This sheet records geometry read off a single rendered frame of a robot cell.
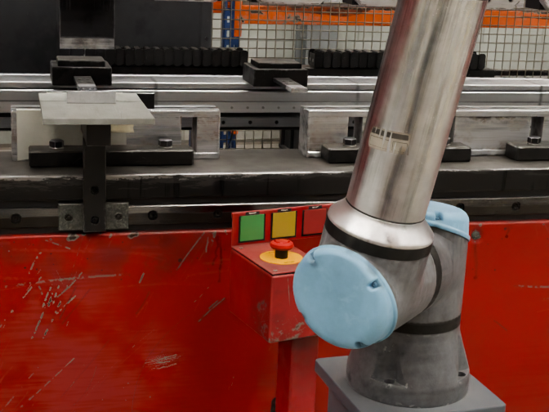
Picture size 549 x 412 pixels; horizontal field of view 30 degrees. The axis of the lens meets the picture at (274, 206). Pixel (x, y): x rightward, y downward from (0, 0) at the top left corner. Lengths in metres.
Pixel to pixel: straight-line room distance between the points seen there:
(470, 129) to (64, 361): 0.93
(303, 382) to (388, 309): 0.77
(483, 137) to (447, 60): 1.17
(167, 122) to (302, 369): 0.54
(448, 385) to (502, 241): 0.90
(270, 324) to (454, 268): 0.53
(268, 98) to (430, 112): 1.26
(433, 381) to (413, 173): 0.30
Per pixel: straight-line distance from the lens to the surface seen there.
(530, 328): 2.20
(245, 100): 2.24
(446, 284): 1.19
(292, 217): 1.80
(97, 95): 1.83
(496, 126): 2.18
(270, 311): 1.66
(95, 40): 1.95
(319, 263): 1.06
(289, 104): 2.27
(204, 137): 1.98
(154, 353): 1.97
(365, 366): 1.24
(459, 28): 1.00
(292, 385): 1.80
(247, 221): 1.76
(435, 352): 1.23
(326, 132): 2.04
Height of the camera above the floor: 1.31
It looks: 15 degrees down
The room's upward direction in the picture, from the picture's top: 3 degrees clockwise
